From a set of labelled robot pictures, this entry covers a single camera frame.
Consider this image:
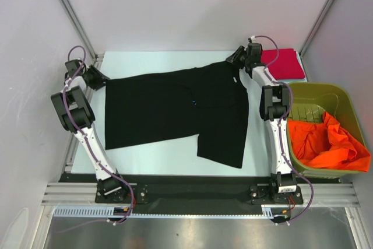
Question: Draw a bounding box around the right aluminium corner post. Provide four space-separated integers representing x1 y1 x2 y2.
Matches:
299 0 336 58

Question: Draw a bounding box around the olive green plastic basket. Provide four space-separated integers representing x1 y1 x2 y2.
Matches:
287 82 366 179

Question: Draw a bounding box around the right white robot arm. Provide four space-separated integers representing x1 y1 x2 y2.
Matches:
226 37 297 204

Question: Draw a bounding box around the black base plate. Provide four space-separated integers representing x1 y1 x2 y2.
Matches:
58 173 305 216

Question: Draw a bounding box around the folded red t shirt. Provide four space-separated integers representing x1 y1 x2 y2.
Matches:
269 48 305 80

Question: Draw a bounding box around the orange t shirt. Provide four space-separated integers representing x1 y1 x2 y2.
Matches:
287 112 372 172

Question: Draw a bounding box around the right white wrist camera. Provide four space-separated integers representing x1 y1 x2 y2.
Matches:
248 36 257 43

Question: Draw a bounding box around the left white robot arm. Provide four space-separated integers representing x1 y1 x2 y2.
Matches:
51 59 130 203

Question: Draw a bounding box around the aluminium corner post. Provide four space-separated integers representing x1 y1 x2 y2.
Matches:
59 0 98 61
299 0 336 58

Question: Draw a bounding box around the slotted cable duct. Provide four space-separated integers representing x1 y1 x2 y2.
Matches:
54 205 295 219

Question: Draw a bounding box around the left aluminium corner post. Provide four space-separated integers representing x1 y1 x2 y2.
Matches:
59 0 98 61

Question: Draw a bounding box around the black t shirt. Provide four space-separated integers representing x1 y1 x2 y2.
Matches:
105 61 249 169

